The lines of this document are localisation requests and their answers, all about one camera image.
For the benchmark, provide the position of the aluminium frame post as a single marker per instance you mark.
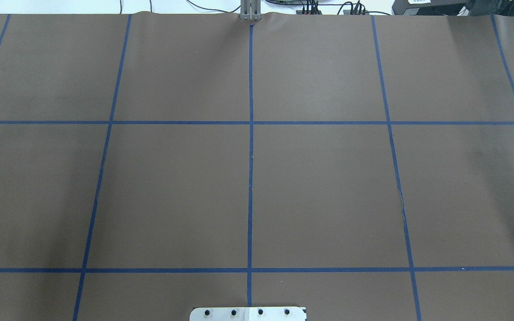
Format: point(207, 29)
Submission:
point(250, 10)

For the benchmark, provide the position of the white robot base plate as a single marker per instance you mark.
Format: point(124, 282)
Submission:
point(248, 314)

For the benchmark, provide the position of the black device on table edge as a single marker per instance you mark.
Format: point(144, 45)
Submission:
point(453, 7)

